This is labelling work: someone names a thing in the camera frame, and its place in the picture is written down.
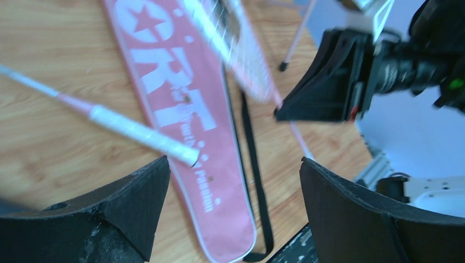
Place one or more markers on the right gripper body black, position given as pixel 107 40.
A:
pixel 360 61

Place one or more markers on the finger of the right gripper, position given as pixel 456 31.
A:
pixel 321 85
pixel 288 113

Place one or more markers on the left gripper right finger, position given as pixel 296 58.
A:
pixel 351 223

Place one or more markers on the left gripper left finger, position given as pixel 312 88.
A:
pixel 114 223

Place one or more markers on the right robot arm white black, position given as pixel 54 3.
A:
pixel 404 92

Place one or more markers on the pink music stand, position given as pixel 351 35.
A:
pixel 307 13

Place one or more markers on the pink racket far left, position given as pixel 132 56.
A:
pixel 114 121

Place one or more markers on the pink racket on bag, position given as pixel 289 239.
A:
pixel 228 31

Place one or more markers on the pink racket bag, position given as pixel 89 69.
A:
pixel 184 94

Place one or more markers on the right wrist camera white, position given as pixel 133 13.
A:
pixel 367 16

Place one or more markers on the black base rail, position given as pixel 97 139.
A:
pixel 299 249

